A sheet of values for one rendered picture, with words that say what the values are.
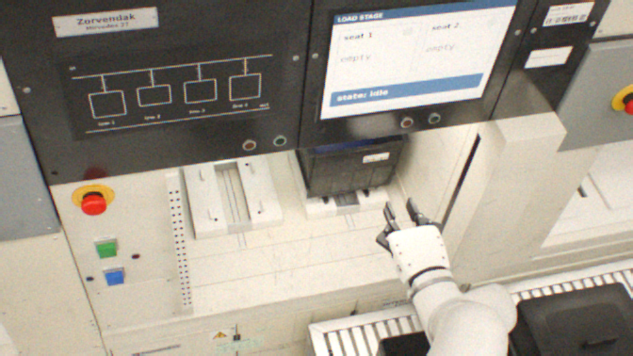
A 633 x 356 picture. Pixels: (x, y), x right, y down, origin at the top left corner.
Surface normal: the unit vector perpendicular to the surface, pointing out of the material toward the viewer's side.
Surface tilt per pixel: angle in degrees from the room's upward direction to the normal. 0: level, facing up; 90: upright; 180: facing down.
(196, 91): 90
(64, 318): 90
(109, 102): 90
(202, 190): 0
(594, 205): 0
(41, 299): 90
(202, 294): 0
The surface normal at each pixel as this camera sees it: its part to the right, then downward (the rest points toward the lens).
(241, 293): 0.09, -0.60
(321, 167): 0.25, 0.82
